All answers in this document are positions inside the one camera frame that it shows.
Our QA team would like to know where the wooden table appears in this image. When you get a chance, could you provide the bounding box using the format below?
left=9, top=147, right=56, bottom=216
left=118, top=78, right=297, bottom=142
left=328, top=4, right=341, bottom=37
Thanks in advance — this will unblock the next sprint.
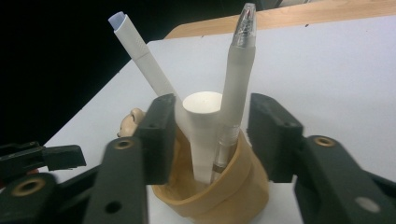
left=163, top=0, right=396, bottom=40

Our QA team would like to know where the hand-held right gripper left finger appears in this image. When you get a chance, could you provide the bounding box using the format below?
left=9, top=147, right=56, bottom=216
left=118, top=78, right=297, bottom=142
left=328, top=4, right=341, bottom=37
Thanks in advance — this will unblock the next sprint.
left=83, top=92, right=177, bottom=224

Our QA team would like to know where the thick white marker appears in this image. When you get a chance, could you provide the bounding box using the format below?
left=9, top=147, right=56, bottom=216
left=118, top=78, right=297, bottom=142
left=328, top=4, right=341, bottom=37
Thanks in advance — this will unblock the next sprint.
left=181, top=91, right=224, bottom=185

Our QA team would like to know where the clear pen with red ink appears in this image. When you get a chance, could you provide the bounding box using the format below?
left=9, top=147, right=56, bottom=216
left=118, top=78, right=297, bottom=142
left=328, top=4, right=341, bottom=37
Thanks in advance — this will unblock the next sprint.
left=211, top=2, right=258, bottom=183

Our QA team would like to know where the white table board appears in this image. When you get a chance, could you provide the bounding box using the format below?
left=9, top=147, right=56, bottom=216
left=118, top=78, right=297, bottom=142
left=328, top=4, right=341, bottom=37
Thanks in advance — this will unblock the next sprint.
left=43, top=15, right=396, bottom=224

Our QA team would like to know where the slim white pen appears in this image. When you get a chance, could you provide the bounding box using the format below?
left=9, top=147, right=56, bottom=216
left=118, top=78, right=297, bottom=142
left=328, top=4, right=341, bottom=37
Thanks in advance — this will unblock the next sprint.
left=107, top=10, right=190, bottom=139

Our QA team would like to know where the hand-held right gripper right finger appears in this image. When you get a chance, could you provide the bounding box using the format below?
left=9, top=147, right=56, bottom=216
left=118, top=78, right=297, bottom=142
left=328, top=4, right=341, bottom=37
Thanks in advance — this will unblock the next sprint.
left=247, top=92, right=396, bottom=224

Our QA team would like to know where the tan pen holder cup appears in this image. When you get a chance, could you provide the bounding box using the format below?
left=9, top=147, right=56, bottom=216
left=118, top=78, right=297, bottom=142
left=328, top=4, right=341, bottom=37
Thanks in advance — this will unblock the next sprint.
left=116, top=106, right=271, bottom=224

